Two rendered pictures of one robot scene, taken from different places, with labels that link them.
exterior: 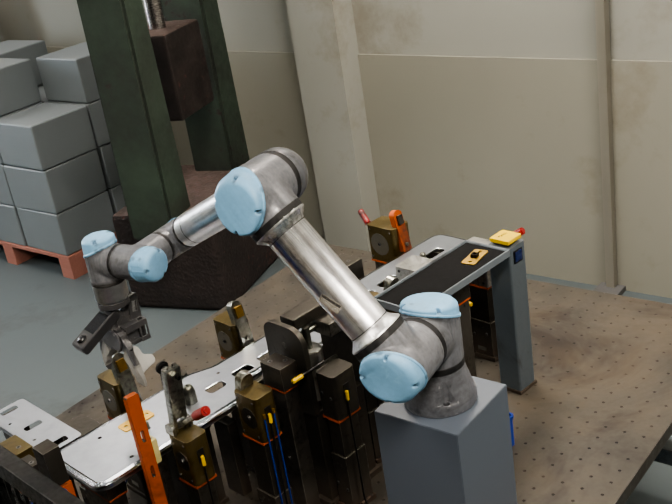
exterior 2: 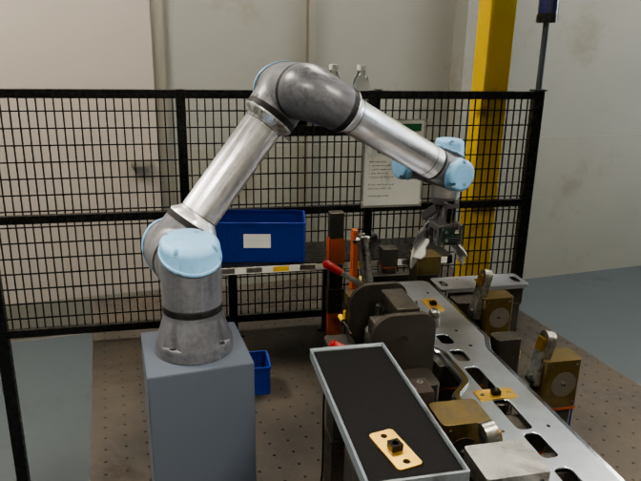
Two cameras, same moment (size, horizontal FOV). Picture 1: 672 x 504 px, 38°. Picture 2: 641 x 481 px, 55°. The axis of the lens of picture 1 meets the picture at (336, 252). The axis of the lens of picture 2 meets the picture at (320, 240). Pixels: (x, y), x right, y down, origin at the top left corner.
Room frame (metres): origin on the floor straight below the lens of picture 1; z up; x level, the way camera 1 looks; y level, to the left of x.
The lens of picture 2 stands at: (2.47, -1.01, 1.68)
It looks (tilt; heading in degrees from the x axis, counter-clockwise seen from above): 17 degrees down; 119
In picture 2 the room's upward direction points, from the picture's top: 1 degrees clockwise
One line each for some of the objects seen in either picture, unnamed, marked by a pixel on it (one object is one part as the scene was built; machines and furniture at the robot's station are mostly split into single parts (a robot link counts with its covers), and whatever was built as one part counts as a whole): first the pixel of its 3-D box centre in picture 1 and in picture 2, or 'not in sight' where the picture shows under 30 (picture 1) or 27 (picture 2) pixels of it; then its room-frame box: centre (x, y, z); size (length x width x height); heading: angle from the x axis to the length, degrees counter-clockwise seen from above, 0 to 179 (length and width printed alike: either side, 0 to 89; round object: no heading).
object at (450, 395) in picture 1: (437, 376); (194, 324); (1.70, -0.16, 1.15); 0.15 x 0.15 x 0.10
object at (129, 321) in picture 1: (121, 321); (444, 220); (1.98, 0.50, 1.25); 0.09 x 0.08 x 0.12; 132
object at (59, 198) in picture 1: (39, 151); not in sight; (5.94, 1.73, 0.60); 1.24 x 0.80 x 1.20; 49
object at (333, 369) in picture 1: (350, 439); (331, 420); (1.91, 0.04, 0.89); 0.09 x 0.08 x 0.38; 42
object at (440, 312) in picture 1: (430, 328); (190, 268); (1.70, -0.16, 1.27); 0.13 x 0.12 x 0.14; 147
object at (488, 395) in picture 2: not in sight; (495, 391); (2.24, 0.15, 1.01); 0.08 x 0.04 x 0.01; 41
